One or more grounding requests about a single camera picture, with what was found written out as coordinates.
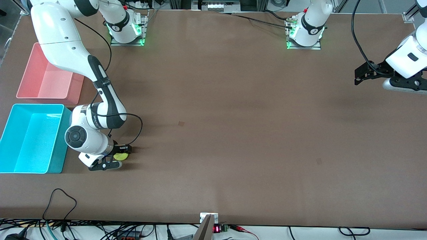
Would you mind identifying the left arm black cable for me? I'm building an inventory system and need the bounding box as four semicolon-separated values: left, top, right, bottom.
351;0;384;70

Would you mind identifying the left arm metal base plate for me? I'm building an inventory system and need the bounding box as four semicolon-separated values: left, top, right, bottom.
286;17;322;50

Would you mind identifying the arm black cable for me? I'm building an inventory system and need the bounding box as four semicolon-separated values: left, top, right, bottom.
74;18;144;147
351;0;384;70

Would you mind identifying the grey front camera bracket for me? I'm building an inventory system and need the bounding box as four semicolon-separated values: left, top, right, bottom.
193;213;219;240

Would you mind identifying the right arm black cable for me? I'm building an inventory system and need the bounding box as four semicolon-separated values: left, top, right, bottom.
74;18;144;147

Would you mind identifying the red clip lead wire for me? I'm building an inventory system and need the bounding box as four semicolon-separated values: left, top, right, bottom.
230;225;259;240

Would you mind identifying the black power adapter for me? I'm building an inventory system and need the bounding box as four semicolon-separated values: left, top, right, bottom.
4;230;26;240

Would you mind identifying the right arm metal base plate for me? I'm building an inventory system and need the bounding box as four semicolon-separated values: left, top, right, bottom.
110;15;148;46

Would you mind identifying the thick black table cable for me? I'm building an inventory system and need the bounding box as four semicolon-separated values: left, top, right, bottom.
263;10;290;21
213;11;296;30

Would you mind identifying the pink plastic bin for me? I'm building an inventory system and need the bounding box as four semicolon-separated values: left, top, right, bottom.
16;42;85;105

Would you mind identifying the thin black looped cable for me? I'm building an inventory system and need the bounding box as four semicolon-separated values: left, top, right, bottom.
42;188;77;231

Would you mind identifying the black coiled cable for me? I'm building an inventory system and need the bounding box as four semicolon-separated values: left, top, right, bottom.
338;227;371;236

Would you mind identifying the aluminium frame with lit device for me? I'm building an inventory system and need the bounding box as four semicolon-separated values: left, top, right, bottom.
168;0;269;12

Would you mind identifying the blue plastic bin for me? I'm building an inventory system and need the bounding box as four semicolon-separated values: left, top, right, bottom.
0;104;72;174

